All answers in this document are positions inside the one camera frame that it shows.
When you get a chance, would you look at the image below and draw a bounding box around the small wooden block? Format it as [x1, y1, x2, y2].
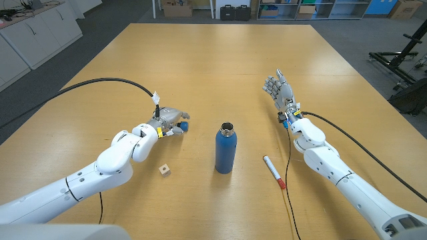
[158, 163, 172, 178]

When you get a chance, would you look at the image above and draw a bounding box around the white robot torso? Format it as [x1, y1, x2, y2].
[0, 223, 131, 240]

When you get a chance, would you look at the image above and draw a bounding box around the dark grey device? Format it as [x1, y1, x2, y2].
[19, 0, 44, 10]

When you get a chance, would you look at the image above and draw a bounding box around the white table frame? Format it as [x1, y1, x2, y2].
[152, 0, 215, 19]

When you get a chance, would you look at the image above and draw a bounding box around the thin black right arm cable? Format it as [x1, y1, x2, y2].
[284, 126, 302, 240]

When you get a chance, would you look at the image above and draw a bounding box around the black cable bundle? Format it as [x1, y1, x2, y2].
[0, 8, 17, 21]

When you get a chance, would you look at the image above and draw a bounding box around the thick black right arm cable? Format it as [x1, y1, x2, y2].
[302, 111, 427, 203]

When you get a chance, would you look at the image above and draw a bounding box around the black wheeled stand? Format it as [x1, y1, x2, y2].
[368, 19, 427, 91]

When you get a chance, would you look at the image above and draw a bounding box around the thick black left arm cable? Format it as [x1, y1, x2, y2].
[0, 77, 161, 129]

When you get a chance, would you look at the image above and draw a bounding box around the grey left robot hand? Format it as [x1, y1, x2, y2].
[146, 106, 191, 136]

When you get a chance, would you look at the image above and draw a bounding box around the black hard case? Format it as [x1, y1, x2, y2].
[235, 4, 252, 21]
[220, 4, 236, 21]

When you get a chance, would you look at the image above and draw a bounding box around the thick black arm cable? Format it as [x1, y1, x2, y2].
[0, 77, 161, 129]
[302, 111, 427, 203]

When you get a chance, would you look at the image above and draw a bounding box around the white board panel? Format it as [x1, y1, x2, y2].
[215, 0, 254, 20]

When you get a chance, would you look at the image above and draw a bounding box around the small cardboard box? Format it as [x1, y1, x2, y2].
[296, 4, 316, 19]

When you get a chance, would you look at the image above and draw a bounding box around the grey shelf unit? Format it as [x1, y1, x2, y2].
[256, 0, 372, 21]

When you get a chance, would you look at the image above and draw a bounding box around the blue metal bottle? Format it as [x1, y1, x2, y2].
[214, 121, 238, 175]

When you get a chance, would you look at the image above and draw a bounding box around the white marker with red cap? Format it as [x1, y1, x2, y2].
[262, 155, 288, 190]

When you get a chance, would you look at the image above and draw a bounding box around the white cabinet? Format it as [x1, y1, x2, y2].
[0, 0, 83, 93]

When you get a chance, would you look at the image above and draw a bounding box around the blue panel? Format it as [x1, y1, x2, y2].
[365, 0, 398, 15]

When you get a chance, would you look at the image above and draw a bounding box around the printed cardboard box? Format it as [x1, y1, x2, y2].
[388, 0, 424, 20]

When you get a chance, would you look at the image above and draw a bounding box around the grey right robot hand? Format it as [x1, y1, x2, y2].
[262, 69, 300, 114]

